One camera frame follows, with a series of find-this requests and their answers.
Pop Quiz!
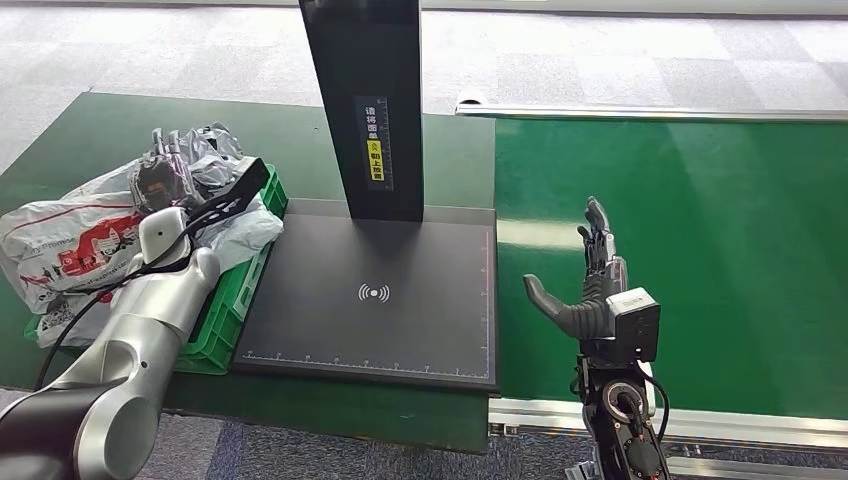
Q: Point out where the aluminium conveyor side rail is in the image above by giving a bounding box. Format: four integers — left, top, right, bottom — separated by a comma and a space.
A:
488, 397, 848, 455
455, 89, 848, 126

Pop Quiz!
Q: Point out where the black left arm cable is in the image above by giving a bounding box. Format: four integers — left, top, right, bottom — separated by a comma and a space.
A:
33, 215, 203, 392

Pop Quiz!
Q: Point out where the green plastic crate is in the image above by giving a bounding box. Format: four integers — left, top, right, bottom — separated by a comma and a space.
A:
23, 162, 289, 377

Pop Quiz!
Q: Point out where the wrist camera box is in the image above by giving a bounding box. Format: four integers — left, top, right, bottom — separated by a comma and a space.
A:
187, 156, 272, 230
605, 287, 662, 363

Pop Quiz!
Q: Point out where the black scanner base plate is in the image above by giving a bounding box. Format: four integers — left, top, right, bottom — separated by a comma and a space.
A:
231, 198, 499, 393

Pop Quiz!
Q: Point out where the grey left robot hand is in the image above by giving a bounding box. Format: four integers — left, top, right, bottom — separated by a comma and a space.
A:
130, 127, 200, 215

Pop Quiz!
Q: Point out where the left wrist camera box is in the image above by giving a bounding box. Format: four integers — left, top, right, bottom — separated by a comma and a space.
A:
187, 156, 272, 230

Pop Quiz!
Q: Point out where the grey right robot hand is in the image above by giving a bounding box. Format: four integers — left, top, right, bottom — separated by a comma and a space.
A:
523, 197, 627, 341

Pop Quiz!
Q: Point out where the black scanner column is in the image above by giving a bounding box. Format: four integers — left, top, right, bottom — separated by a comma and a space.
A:
298, 0, 425, 223

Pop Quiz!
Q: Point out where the large white plastic mailer package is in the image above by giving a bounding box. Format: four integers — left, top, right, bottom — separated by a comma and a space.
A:
36, 122, 286, 350

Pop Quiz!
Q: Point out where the green conveyor belt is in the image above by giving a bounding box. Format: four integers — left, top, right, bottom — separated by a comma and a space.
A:
495, 119, 848, 422

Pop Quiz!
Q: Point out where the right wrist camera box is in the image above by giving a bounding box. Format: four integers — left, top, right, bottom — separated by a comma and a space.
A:
605, 287, 662, 363

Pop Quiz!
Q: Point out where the grey metal conveyor bracket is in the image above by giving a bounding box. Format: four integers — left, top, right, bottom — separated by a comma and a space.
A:
566, 457, 604, 480

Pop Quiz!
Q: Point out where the yellow black column label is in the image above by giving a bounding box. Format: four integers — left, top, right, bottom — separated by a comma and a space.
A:
354, 95, 395, 193

